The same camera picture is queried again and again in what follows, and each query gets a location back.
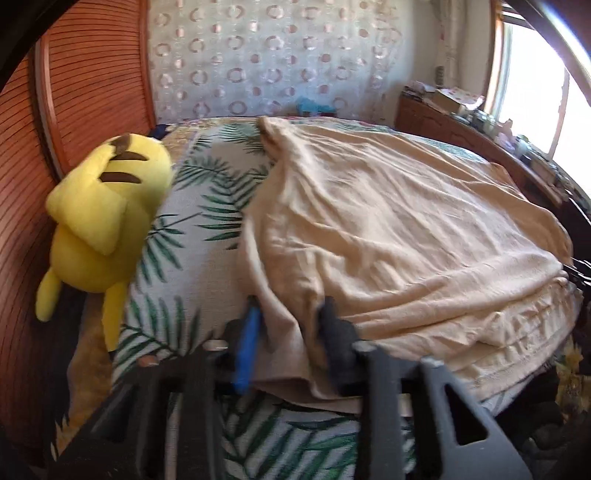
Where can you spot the beige printed t-shirt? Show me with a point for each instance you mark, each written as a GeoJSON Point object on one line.
{"type": "Point", "coordinates": [392, 230]}

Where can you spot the leaf print blanket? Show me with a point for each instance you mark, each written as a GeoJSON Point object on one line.
{"type": "Point", "coordinates": [203, 221]}

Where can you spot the wooden headboard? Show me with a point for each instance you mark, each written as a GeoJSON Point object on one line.
{"type": "Point", "coordinates": [69, 92]}

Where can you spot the yellow plush toy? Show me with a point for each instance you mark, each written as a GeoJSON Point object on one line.
{"type": "Point", "coordinates": [92, 230]}

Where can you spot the window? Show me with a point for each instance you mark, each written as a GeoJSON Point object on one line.
{"type": "Point", "coordinates": [531, 92]}

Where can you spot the dark blue cloth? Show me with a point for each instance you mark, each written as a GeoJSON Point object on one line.
{"type": "Point", "coordinates": [157, 130]}

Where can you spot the blue toy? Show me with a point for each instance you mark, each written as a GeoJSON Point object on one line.
{"type": "Point", "coordinates": [314, 106]}

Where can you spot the wooden cabinet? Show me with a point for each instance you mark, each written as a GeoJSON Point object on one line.
{"type": "Point", "coordinates": [452, 134]}

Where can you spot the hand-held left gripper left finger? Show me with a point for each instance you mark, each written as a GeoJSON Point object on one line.
{"type": "Point", "coordinates": [247, 346]}

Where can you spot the circle pattern sheer curtain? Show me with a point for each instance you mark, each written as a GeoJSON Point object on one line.
{"type": "Point", "coordinates": [277, 60]}

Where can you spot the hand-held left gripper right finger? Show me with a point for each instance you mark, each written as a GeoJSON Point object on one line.
{"type": "Point", "coordinates": [339, 350]}

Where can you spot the cardboard box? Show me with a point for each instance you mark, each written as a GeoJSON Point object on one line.
{"type": "Point", "coordinates": [457, 100]}

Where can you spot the floral quilt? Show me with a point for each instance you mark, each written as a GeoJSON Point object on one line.
{"type": "Point", "coordinates": [184, 134]}

